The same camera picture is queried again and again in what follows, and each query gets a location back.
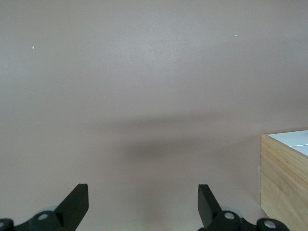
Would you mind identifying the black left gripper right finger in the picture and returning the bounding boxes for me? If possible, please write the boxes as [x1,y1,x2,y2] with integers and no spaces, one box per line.
[198,184,289,231]

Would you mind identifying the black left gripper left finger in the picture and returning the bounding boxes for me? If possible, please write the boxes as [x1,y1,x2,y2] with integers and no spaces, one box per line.
[0,183,90,231]

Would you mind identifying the white top drawer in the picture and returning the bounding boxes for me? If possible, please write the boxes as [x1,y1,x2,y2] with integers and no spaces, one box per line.
[290,144,308,157]

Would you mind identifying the white drawer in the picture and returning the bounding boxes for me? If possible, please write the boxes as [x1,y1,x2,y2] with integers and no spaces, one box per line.
[268,130,308,147]
[290,144,308,157]

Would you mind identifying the light wooden drawer cabinet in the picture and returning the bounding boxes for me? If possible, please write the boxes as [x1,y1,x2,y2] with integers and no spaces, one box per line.
[260,129,308,222]

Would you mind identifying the white lower drawer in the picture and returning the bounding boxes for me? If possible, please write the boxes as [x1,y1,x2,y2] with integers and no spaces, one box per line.
[268,130,308,147]

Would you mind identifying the brown table cover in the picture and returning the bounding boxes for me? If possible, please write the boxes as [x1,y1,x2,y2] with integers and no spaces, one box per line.
[0,0,308,231]

